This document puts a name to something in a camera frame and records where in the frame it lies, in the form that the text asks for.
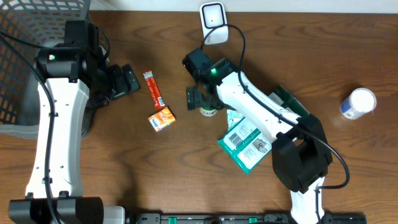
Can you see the red white small packet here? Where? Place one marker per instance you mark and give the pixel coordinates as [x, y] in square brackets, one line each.
[154, 90]

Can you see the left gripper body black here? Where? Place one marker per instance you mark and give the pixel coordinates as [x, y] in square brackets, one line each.
[118, 82]

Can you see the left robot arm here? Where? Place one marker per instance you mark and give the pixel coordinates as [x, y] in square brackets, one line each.
[73, 78]

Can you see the white jar blue label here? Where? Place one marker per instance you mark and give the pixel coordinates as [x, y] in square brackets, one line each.
[360, 102]

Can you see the pale green wipes packet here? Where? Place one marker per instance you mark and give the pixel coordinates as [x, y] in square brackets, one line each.
[233, 118]

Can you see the grey plastic mesh basket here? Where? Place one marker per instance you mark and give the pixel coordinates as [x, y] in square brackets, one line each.
[27, 25]

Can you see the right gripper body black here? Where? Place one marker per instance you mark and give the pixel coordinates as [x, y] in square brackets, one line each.
[201, 96]

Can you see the green lid jar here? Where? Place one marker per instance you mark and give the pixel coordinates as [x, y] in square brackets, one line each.
[208, 112]

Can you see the orange small box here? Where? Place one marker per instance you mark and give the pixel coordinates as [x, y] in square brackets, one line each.
[162, 119]

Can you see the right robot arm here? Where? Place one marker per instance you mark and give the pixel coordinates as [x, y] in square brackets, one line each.
[301, 154]

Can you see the white barcode scanner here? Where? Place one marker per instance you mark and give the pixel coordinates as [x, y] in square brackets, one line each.
[213, 18]

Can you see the green white package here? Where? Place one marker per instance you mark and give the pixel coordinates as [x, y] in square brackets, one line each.
[245, 144]

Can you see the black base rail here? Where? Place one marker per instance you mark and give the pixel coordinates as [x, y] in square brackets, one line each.
[277, 218]

